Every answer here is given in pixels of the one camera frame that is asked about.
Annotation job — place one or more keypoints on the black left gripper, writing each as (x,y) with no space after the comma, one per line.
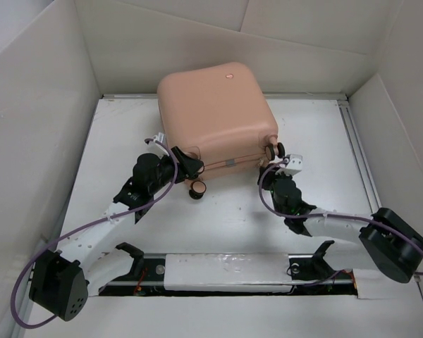
(189,165)

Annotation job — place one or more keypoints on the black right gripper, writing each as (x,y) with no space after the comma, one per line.
(271,175)

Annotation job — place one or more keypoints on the pink hard-shell suitcase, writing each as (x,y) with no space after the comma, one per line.
(218,115)

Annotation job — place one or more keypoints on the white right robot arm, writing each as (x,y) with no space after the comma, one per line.
(382,241)

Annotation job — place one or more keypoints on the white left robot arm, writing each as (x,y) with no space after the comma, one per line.
(88,260)

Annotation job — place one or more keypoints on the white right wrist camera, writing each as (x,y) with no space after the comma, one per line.
(293,165)

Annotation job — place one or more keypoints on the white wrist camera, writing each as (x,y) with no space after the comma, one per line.
(157,144)
(293,165)

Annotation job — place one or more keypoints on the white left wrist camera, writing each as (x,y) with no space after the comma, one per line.
(157,144)

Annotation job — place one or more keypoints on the black base rail with white cover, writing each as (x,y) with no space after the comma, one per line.
(224,274)

